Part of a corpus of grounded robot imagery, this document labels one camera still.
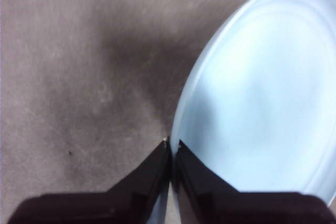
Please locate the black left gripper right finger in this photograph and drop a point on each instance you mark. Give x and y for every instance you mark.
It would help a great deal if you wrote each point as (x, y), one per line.
(236, 205)

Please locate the light blue round plate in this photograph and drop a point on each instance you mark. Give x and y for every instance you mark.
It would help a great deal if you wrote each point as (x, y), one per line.
(257, 90)

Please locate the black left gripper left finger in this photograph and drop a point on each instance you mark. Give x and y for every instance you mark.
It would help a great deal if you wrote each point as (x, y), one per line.
(110, 203)

